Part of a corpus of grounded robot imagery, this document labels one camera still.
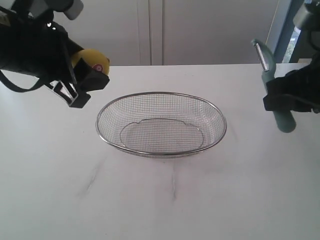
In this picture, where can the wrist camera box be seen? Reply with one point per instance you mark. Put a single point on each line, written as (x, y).
(70, 8)
(307, 17)

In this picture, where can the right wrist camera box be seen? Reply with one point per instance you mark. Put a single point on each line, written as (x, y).
(307, 17)

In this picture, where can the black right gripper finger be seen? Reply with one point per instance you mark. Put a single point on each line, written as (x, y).
(292, 92)

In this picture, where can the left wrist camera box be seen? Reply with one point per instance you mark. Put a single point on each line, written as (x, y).
(70, 8)

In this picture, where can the teal handled vegetable peeler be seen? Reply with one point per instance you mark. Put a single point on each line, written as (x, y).
(284, 119)

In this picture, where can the adjacent white table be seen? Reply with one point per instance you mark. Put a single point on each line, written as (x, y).
(305, 60)

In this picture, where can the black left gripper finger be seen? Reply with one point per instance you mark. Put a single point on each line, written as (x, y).
(90, 77)
(66, 85)

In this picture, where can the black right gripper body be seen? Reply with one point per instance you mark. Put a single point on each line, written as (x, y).
(315, 82)

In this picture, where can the oval wire mesh basket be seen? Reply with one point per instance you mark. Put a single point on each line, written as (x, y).
(160, 124)

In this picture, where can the yellow lemon with sticker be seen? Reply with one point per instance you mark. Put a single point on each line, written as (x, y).
(93, 58)

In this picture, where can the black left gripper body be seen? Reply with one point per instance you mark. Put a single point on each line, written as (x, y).
(35, 46)

